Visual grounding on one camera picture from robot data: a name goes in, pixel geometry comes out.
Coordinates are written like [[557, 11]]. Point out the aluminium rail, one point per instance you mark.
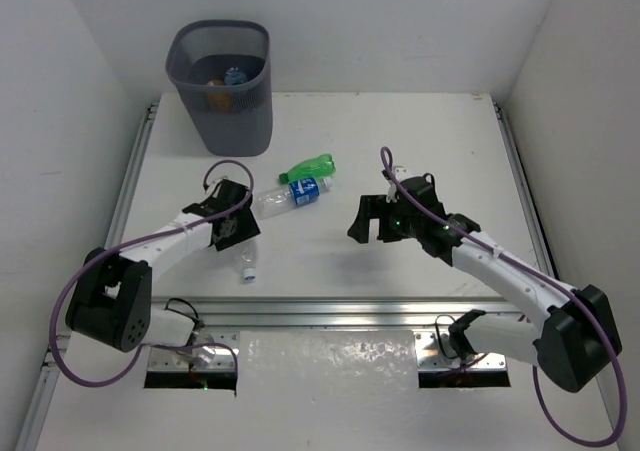
[[332, 313], [535, 227], [49, 373]]

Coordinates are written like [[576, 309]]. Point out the clear crushed bottle white cap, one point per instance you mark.
[[247, 259]]

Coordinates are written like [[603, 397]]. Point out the grey mesh waste bin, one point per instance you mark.
[[221, 71]]

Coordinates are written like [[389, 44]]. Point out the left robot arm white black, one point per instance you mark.
[[112, 300]]

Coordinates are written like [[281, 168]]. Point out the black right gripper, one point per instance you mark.
[[373, 206]]

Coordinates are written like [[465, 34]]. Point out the orange juice bottle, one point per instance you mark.
[[219, 101]]

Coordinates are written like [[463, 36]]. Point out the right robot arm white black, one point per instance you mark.
[[569, 334]]

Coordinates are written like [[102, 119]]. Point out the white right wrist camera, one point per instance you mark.
[[398, 175]]

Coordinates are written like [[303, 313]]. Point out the aluminium front rail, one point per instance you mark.
[[332, 313]]

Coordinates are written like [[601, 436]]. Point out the aluminium left side rail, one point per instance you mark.
[[49, 373]]

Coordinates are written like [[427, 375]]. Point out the aluminium right side rail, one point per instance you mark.
[[535, 227]]

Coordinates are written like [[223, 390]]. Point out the clear bottle dark blue label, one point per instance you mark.
[[290, 196]]

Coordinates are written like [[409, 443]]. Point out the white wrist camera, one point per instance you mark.
[[398, 175], [213, 188]]

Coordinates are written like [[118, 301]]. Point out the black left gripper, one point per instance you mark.
[[245, 221]]

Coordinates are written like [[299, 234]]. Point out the green plastic bottle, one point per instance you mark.
[[317, 167]]

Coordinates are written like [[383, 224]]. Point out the small bottle light blue label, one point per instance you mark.
[[235, 76]]

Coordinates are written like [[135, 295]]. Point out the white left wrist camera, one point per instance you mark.
[[213, 188]]

